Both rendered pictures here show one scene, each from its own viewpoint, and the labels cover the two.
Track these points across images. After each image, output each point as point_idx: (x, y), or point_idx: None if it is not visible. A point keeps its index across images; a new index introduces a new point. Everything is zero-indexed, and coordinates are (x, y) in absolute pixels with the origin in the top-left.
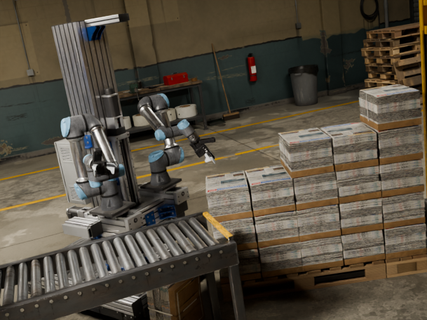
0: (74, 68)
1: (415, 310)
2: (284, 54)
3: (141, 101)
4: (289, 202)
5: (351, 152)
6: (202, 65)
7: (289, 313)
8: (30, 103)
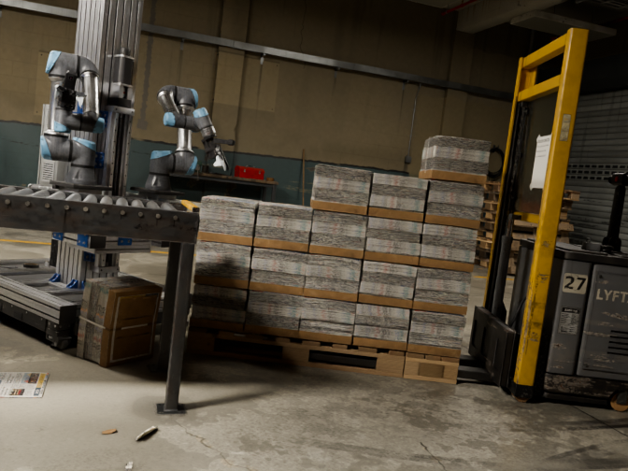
0: (92, 13)
1: (421, 407)
2: None
3: (164, 87)
4: (301, 240)
5: (392, 195)
6: (286, 169)
7: (261, 377)
8: None
